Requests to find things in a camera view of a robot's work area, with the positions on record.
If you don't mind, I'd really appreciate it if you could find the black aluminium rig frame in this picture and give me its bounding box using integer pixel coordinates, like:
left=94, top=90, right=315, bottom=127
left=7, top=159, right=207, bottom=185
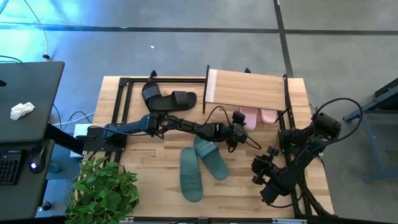
left=105, top=70, right=398, bottom=224

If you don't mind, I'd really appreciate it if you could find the pink slide sandal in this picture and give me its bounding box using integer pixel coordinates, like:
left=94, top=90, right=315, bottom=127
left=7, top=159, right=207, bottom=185
left=238, top=106, right=259, bottom=132
left=259, top=108, right=278, bottom=125

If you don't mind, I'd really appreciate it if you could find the green slide sandal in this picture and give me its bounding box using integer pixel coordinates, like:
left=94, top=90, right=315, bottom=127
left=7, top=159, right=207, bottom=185
left=179, top=146, right=205, bottom=203
left=193, top=135, right=230, bottom=182

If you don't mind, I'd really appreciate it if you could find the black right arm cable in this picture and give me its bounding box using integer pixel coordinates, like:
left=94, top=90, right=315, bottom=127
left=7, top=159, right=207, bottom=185
left=310, top=97, right=365, bottom=147

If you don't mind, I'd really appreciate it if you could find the thin white cable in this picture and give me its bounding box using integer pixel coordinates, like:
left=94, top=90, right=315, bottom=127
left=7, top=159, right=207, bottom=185
left=22, top=0, right=51, bottom=60

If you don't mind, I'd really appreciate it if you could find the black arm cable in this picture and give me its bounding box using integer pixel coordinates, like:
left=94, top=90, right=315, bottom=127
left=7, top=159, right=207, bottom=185
left=310, top=97, right=365, bottom=147
left=202, top=105, right=262, bottom=154

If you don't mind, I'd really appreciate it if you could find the black keyboard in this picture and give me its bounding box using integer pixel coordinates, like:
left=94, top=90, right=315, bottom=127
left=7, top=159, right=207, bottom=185
left=0, top=150, right=23, bottom=187

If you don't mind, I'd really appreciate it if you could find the wooden shelf with black frame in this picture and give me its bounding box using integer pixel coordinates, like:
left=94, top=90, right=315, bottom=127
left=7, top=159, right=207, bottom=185
left=201, top=64, right=289, bottom=115

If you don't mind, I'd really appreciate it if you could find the white power box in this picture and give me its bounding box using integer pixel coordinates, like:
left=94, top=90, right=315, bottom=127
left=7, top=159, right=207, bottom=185
left=69, top=123, right=94, bottom=159

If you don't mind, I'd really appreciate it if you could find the dark grey desk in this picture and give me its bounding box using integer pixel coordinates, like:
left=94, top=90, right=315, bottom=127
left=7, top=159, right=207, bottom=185
left=0, top=60, right=66, bottom=220

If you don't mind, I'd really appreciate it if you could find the black computer mouse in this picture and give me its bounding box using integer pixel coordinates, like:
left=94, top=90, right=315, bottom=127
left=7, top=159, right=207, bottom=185
left=27, top=144, right=48, bottom=175

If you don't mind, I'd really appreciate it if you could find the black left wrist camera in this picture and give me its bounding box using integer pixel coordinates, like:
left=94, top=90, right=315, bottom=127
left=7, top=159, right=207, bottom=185
left=231, top=110, right=247, bottom=126

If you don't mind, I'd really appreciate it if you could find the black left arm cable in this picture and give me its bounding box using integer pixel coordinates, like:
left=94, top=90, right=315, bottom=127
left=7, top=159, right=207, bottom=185
left=202, top=105, right=262, bottom=154

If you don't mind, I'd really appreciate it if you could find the green leafy potted plant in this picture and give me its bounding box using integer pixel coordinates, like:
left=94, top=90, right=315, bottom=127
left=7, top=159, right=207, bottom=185
left=64, top=154, right=140, bottom=224

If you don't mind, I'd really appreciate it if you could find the blue metal table frame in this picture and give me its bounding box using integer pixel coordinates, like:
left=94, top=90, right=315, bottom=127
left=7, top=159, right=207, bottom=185
left=343, top=77, right=398, bottom=183

